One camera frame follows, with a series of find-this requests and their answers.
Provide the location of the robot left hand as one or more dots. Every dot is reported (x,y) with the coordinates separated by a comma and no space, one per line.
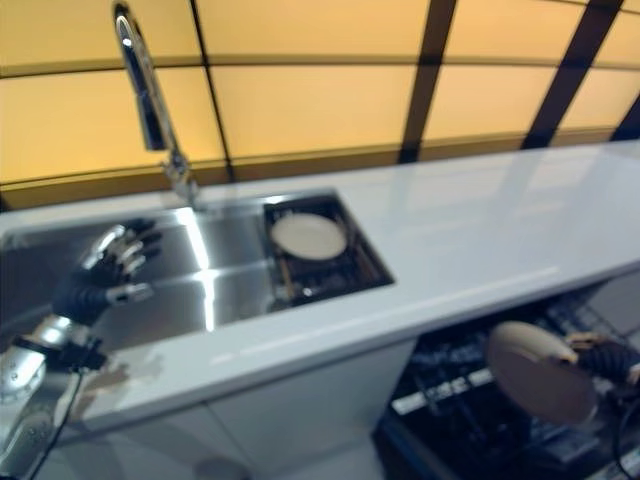
(85,292)

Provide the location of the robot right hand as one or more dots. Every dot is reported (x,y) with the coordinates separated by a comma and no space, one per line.
(610,357)

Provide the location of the beige ceramic plate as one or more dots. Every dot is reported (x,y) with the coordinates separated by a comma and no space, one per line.
(307,237)
(540,380)

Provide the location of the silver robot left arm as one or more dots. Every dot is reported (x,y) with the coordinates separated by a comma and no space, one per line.
(25,380)

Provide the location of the stainless steel sink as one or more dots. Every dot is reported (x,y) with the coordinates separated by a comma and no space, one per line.
(210,265)

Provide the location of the chrome gooseneck faucet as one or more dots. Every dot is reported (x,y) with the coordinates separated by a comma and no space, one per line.
(147,100)

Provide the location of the black dish drying rack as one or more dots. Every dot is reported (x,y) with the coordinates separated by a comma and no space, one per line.
(350,275)

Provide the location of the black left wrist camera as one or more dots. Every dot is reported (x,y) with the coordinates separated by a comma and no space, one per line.
(87,352)

